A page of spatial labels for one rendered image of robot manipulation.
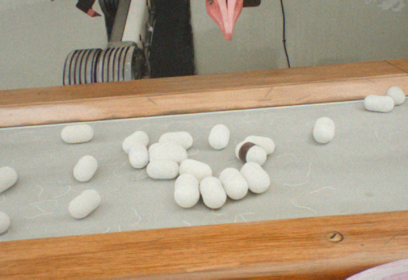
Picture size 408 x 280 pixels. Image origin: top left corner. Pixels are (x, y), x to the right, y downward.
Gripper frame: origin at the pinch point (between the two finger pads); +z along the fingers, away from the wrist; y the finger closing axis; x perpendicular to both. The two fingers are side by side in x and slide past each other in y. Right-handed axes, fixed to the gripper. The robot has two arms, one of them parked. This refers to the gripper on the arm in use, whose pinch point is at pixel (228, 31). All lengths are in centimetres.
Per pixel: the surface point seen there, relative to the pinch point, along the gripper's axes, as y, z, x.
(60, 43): -76, -120, 143
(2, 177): -22.5, 18.6, -3.5
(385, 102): 18.1, 8.2, 4.9
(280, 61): 41, -114, 164
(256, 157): 1.2, 17.9, -3.1
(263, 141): 2.3, 15.5, -1.5
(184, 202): -5.5, 23.3, -7.1
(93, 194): -13.1, 22.0, -6.6
